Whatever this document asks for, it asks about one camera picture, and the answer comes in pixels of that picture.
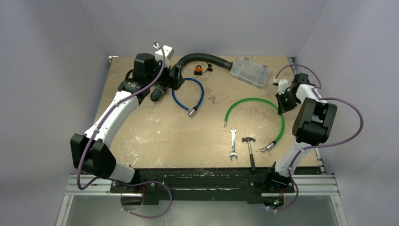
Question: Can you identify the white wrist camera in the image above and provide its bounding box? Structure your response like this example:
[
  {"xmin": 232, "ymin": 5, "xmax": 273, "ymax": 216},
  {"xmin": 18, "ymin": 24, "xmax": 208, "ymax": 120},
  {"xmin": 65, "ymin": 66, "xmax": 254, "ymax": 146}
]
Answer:
[
  {"xmin": 154, "ymin": 44, "xmax": 175, "ymax": 67},
  {"xmin": 273, "ymin": 78, "xmax": 290, "ymax": 95}
]

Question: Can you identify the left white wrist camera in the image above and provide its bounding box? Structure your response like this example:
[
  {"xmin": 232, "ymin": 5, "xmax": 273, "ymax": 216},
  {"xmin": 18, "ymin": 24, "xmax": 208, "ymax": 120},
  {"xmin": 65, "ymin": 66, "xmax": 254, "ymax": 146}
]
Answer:
[{"xmin": 154, "ymin": 44, "xmax": 175, "ymax": 67}]

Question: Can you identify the black corrugated hose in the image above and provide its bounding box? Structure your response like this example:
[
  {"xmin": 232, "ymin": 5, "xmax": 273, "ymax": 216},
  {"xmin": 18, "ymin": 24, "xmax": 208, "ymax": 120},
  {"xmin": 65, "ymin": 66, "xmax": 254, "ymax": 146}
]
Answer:
[{"xmin": 150, "ymin": 53, "xmax": 234, "ymax": 103}]

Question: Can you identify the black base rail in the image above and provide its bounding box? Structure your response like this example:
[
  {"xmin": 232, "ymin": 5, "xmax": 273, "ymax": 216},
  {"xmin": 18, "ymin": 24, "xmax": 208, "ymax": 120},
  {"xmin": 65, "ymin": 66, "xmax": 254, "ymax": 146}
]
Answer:
[{"xmin": 110, "ymin": 167, "xmax": 299, "ymax": 205}]

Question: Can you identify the clear plastic organizer box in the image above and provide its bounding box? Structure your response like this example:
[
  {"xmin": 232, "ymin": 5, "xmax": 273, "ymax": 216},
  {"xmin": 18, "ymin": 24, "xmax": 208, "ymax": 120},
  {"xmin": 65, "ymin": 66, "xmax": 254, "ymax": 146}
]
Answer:
[{"xmin": 230, "ymin": 56, "xmax": 271, "ymax": 89}]

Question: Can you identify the silver open-end wrench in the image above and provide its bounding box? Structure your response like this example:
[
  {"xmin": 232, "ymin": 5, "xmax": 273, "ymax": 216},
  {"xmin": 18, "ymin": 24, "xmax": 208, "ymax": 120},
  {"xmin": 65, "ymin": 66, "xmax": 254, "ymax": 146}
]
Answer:
[{"xmin": 230, "ymin": 128, "xmax": 238, "ymax": 161}]

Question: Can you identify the black key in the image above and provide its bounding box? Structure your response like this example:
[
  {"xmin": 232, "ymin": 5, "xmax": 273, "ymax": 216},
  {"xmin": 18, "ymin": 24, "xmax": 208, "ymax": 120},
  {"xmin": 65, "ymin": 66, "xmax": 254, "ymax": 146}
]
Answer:
[{"xmin": 204, "ymin": 62, "xmax": 213, "ymax": 73}]

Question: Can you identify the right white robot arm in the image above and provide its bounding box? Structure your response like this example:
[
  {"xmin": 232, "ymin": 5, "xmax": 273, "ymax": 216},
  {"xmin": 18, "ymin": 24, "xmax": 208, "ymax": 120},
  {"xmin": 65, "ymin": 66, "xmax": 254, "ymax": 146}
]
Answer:
[{"xmin": 264, "ymin": 73, "xmax": 337, "ymax": 192}]

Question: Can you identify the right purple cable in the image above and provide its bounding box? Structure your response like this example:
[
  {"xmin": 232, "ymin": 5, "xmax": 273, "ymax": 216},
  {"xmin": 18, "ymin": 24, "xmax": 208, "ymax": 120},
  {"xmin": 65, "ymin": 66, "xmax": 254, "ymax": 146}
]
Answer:
[{"xmin": 266, "ymin": 64, "xmax": 364, "ymax": 213}]

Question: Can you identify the orange black padlock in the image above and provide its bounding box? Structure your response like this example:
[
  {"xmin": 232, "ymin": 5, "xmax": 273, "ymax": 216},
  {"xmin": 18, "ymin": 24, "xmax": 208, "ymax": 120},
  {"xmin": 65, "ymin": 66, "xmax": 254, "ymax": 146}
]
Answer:
[{"xmin": 194, "ymin": 65, "xmax": 203, "ymax": 76}]

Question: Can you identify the blue cable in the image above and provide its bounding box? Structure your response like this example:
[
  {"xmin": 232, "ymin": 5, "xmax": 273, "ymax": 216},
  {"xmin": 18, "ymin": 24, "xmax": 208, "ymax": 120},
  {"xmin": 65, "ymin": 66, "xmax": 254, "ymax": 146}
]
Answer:
[{"xmin": 171, "ymin": 77, "xmax": 205, "ymax": 118}]

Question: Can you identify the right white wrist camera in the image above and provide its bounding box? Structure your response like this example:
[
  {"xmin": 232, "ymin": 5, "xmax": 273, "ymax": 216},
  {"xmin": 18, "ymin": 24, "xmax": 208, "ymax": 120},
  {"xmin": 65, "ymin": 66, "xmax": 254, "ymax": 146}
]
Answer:
[{"xmin": 273, "ymin": 78, "xmax": 290, "ymax": 95}]

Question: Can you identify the small black hammer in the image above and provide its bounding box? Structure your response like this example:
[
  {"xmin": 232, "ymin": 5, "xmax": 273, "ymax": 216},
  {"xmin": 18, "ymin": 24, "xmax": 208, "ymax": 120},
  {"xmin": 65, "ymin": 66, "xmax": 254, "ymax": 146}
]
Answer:
[{"xmin": 241, "ymin": 137, "xmax": 256, "ymax": 171}]

